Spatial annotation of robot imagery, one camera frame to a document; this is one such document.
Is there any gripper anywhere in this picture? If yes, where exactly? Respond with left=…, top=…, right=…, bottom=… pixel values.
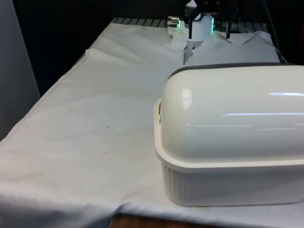
left=188, top=0, right=233, bottom=39

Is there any rounded box lid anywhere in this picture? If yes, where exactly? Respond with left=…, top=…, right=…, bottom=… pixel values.
left=161, top=62, right=304, bottom=165

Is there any cream box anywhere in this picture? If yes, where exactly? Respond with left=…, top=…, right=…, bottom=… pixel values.
left=153, top=97, right=304, bottom=207

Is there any black cable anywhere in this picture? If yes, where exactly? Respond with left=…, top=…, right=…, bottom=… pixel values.
left=263, top=0, right=288, bottom=64

